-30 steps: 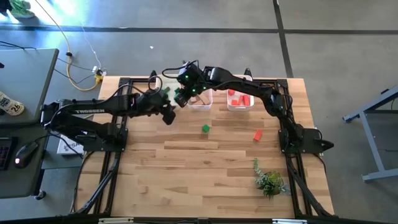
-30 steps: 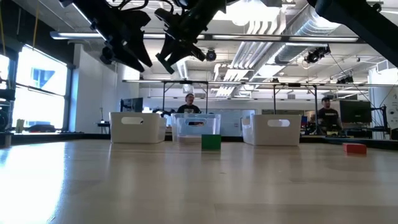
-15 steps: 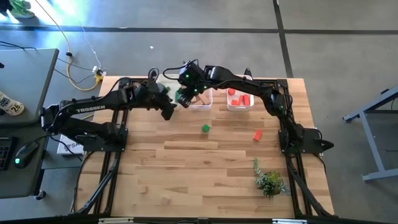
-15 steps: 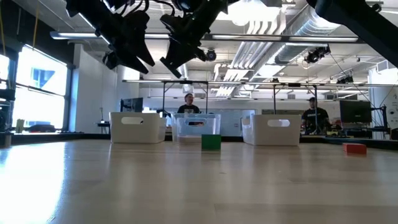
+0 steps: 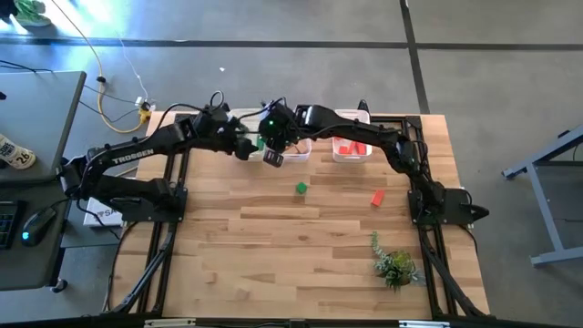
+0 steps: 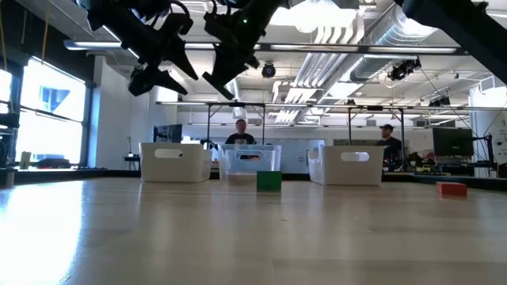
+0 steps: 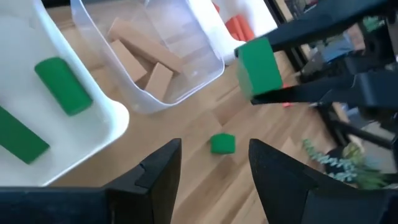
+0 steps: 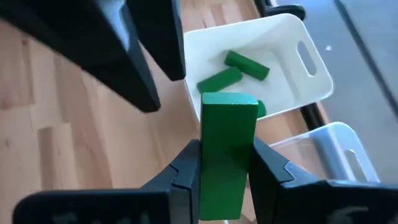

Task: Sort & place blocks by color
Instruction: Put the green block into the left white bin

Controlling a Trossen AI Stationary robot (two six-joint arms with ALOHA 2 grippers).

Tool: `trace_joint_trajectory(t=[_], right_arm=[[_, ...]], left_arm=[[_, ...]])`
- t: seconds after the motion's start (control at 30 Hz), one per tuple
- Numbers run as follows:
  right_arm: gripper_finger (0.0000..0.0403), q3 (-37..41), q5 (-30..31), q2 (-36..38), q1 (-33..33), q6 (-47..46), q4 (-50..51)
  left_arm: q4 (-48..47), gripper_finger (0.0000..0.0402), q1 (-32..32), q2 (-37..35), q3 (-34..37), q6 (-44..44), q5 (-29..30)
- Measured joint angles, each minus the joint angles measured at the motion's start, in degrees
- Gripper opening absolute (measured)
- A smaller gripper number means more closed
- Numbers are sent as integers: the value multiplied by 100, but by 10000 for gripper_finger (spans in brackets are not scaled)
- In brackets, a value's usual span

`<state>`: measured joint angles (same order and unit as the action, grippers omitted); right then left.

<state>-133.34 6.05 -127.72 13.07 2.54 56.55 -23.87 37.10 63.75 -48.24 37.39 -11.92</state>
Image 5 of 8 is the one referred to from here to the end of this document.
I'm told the yellow power cable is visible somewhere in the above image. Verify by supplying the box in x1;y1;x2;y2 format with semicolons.
48;0;154;135

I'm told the dark grey desk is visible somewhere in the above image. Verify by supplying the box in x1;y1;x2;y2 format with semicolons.
0;179;77;292

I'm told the black aluminium table frame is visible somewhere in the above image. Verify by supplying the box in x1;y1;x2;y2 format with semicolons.
102;98;491;327

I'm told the white printed drink can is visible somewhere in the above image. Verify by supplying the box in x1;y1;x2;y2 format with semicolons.
0;134;36;171

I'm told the small artificial green plant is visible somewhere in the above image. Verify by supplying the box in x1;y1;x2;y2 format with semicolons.
369;231;423;291

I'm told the black keyboard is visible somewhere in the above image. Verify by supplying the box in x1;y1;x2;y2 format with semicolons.
0;200;20;251

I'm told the black computer mouse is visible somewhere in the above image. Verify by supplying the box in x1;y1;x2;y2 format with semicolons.
20;207;58;248

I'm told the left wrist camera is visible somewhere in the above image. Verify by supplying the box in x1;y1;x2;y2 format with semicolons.
202;108;229;131

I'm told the thin white cable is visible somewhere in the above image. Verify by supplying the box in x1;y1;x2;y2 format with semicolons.
117;34;149;99

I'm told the light grey desk top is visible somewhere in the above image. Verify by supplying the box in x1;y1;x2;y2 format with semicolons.
0;70;87;184

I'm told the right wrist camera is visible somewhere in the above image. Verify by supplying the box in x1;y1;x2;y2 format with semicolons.
262;149;286;169

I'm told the thin black floor cable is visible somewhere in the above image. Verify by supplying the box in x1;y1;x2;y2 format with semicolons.
0;58;140;125

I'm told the person's shoe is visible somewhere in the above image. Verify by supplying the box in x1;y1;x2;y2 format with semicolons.
12;0;52;27

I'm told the white power adapter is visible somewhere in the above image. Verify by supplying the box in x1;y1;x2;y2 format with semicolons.
134;96;157;113

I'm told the clear plastic bin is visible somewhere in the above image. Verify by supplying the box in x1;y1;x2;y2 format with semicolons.
271;108;313;163

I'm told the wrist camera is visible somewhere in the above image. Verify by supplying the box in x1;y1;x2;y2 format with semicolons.
262;149;286;169
202;108;229;131

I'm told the white plastic bin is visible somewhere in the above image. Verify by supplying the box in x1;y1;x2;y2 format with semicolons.
331;108;373;164
226;108;267;163

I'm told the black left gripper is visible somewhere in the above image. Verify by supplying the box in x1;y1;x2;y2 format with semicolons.
213;117;260;161

